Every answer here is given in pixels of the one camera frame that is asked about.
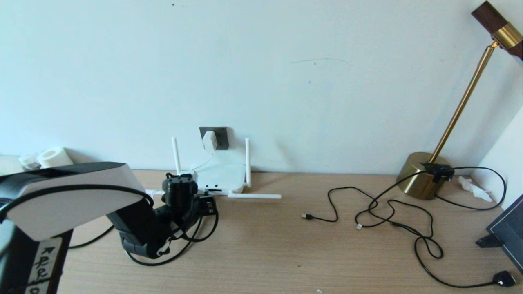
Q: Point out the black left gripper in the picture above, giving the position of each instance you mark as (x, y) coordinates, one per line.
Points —
(186, 219)

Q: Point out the white power adapter block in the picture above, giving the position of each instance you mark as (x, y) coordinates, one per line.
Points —
(209, 141)

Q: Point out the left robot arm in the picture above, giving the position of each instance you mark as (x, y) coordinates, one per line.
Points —
(69, 200)

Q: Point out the white router with antennas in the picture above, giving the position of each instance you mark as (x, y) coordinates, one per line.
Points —
(229, 175)

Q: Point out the white toilet paper roll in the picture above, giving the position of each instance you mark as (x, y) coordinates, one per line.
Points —
(55, 157)

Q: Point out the small clear plastic container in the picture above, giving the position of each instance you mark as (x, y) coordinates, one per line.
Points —
(28, 160)

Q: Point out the brass desk lamp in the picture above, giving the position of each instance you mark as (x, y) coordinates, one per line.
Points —
(421, 179)

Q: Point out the crumpled white tissue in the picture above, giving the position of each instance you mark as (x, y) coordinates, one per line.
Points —
(474, 190)

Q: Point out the black plastic clip stand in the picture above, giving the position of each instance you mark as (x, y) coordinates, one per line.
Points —
(489, 241)

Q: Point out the dark teal printed box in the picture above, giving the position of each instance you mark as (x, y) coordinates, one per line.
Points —
(510, 232)

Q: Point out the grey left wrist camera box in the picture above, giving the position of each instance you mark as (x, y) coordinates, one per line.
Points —
(188, 173)

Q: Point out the grey wall socket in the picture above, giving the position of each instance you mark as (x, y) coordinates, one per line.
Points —
(223, 139)

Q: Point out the black inline lamp switch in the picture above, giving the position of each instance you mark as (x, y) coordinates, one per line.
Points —
(438, 171)

